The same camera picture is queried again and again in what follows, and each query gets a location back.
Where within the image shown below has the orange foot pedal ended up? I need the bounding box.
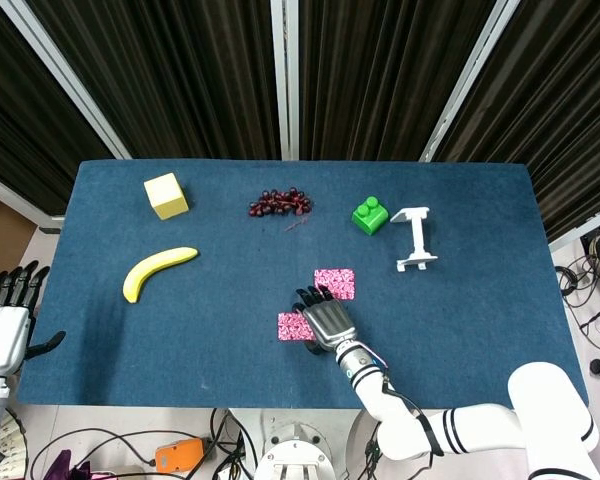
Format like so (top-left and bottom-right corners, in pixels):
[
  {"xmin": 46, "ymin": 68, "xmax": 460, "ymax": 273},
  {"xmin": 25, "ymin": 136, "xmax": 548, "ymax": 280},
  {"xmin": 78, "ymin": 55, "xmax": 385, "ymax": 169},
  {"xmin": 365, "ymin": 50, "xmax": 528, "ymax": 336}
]
[{"xmin": 154, "ymin": 437, "xmax": 205, "ymax": 473}]

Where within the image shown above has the dark pleated curtain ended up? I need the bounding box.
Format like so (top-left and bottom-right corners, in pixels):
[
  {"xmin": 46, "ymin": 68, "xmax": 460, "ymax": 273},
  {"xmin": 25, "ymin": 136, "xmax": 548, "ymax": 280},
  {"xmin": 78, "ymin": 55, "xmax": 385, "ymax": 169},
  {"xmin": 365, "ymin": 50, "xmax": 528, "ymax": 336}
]
[
  {"xmin": 296, "ymin": 0, "xmax": 483, "ymax": 162},
  {"xmin": 26, "ymin": 0, "xmax": 283, "ymax": 161}
]

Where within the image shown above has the yellow banana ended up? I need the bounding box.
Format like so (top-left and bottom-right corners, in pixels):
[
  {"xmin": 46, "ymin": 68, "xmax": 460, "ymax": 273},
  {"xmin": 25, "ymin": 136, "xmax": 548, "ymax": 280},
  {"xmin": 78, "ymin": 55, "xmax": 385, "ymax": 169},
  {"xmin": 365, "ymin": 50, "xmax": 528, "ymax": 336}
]
[{"xmin": 122, "ymin": 246, "xmax": 200, "ymax": 304}]

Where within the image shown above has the yellow cube block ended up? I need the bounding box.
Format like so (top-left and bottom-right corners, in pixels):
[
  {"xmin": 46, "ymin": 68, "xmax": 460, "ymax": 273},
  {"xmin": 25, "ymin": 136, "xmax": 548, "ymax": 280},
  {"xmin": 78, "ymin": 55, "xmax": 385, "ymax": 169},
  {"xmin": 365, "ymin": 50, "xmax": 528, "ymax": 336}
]
[{"xmin": 143, "ymin": 172, "xmax": 190, "ymax": 221}]

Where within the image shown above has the green toy building brick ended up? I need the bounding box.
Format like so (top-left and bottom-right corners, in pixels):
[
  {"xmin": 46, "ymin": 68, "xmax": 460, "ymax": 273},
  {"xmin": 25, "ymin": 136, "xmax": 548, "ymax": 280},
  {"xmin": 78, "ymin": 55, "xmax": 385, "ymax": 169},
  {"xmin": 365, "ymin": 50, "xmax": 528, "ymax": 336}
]
[{"xmin": 351, "ymin": 196, "xmax": 390, "ymax": 236}]

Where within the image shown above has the blue table cloth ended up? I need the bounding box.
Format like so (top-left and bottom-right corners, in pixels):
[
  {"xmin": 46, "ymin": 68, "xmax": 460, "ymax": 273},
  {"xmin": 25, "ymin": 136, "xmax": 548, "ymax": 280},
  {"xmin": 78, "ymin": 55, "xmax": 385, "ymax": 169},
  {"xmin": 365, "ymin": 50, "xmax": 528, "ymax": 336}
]
[{"xmin": 17, "ymin": 159, "xmax": 590, "ymax": 410}]

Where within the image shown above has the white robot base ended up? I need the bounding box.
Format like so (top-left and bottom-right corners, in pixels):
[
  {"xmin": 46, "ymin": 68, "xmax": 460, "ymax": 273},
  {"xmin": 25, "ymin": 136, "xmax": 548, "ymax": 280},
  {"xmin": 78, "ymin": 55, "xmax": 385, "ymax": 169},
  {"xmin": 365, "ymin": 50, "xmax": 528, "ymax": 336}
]
[{"xmin": 253, "ymin": 408, "xmax": 381, "ymax": 480}]

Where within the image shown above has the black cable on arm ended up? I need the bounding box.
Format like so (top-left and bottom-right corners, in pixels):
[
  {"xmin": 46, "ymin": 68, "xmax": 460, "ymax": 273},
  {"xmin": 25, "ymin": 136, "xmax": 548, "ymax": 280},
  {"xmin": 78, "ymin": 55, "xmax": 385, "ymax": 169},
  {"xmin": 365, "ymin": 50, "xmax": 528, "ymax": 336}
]
[{"xmin": 379, "ymin": 374, "xmax": 445, "ymax": 457}]

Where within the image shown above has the black looping floor cable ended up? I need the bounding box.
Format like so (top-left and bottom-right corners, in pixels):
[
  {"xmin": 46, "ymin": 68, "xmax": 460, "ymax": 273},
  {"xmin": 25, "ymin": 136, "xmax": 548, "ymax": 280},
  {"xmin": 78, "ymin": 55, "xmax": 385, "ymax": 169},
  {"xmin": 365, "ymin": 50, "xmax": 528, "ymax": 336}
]
[{"xmin": 28, "ymin": 427, "xmax": 216, "ymax": 480}]

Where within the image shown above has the white plastic stand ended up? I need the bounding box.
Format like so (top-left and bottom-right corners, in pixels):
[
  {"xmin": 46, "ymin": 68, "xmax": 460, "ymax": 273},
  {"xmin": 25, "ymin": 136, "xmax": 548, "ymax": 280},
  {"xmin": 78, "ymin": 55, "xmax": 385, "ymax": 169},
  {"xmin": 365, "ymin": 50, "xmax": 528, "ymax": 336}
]
[{"xmin": 389, "ymin": 206, "xmax": 439, "ymax": 273}]

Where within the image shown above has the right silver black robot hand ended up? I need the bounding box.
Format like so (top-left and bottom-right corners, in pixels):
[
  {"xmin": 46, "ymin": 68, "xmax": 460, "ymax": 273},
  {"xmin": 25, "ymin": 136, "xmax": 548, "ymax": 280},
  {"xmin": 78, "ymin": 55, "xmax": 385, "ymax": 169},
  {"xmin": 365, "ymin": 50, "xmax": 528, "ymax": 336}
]
[{"xmin": 291, "ymin": 285, "xmax": 358, "ymax": 356}]

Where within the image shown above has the white slanted frame post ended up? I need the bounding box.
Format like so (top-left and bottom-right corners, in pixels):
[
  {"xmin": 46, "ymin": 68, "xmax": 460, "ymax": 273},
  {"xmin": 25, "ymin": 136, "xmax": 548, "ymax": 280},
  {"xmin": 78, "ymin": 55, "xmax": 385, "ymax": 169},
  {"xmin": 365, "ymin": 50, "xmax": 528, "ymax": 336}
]
[
  {"xmin": 0, "ymin": 0, "xmax": 133, "ymax": 161},
  {"xmin": 418, "ymin": 0, "xmax": 507, "ymax": 163}
]

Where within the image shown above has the black floor cable tangle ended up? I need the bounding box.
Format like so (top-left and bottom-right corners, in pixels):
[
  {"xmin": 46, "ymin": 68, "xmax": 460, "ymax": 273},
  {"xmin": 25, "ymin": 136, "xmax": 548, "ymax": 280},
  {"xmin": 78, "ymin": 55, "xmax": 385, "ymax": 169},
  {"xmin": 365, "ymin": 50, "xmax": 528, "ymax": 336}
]
[{"xmin": 553, "ymin": 252, "xmax": 600, "ymax": 344}]

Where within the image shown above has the black cable bundle under table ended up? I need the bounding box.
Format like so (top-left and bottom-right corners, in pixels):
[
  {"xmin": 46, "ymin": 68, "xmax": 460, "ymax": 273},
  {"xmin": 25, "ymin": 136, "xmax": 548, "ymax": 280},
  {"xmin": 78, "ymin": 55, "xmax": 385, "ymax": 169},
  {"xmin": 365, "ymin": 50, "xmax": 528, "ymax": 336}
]
[{"xmin": 208, "ymin": 407, "xmax": 257, "ymax": 480}]

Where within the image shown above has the purple cloth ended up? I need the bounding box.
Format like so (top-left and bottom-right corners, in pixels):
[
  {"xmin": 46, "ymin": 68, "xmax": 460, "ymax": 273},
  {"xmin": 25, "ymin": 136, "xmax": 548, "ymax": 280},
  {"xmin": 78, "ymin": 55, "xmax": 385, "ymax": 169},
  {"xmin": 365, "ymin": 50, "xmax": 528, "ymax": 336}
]
[{"xmin": 43, "ymin": 448, "xmax": 112, "ymax": 480}]

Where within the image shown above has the brown cardboard box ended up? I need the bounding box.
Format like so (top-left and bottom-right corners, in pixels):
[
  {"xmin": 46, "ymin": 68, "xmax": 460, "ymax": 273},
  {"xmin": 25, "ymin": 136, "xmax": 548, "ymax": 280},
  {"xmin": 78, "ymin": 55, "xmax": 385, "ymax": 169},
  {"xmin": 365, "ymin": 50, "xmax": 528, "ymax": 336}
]
[{"xmin": 0, "ymin": 187, "xmax": 38, "ymax": 301}]

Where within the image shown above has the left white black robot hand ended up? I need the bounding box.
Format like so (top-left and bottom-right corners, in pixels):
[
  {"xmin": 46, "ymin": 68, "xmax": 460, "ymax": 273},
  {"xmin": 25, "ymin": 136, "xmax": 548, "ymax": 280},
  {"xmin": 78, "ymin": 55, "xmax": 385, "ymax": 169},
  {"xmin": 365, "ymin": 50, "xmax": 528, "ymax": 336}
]
[{"xmin": 0, "ymin": 259, "xmax": 67, "ymax": 376}]

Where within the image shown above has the white vertical frame post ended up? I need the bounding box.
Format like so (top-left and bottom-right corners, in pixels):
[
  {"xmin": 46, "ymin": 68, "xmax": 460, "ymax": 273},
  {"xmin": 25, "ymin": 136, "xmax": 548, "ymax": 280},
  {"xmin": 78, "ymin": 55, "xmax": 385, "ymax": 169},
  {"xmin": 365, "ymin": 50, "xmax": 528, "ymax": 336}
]
[{"xmin": 270, "ymin": 0, "xmax": 300, "ymax": 162}]

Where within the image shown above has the dark red grape bunch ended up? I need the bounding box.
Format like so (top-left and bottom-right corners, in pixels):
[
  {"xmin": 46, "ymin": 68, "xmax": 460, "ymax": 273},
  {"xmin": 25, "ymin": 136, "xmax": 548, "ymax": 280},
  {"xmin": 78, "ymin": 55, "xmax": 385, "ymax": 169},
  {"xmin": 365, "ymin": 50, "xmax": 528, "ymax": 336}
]
[{"xmin": 248, "ymin": 186, "xmax": 313, "ymax": 219}]

